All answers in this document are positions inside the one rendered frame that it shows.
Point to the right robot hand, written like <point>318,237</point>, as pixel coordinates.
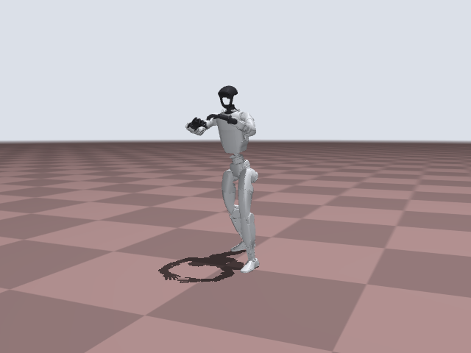
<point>197,123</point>

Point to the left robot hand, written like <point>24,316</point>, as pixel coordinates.
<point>229,119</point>

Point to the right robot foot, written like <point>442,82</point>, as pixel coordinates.
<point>239,247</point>

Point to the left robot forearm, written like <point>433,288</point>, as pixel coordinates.
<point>243,126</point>

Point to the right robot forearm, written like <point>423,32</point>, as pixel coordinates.
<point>190,129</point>

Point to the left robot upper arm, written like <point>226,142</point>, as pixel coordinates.
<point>246,117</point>

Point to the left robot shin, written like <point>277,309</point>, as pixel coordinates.
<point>248,235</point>

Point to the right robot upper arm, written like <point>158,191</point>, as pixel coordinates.
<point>210,123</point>

